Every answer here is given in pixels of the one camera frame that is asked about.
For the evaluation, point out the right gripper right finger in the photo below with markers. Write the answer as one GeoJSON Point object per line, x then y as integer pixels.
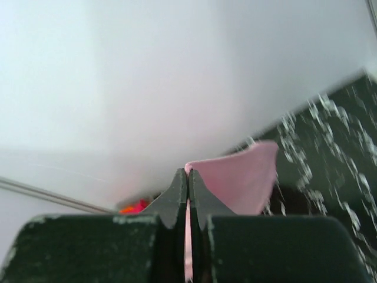
{"type": "Point", "coordinates": [212, 234]}

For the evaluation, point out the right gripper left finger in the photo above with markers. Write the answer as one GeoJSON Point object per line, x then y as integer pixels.
{"type": "Point", "coordinates": [169, 246]}

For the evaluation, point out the pink t shirt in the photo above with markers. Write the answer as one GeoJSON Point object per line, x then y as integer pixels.
{"type": "Point", "coordinates": [243, 181]}

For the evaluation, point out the magenta folded t shirt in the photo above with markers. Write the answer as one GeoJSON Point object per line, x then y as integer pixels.
{"type": "Point", "coordinates": [139, 206]}

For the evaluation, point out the orange t shirt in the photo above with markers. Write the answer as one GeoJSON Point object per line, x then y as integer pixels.
{"type": "Point", "coordinates": [127, 210]}

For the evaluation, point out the black marbled table mat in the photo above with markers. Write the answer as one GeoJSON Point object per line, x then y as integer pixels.
{"type": "Point", "coordinates": [326, 164]}

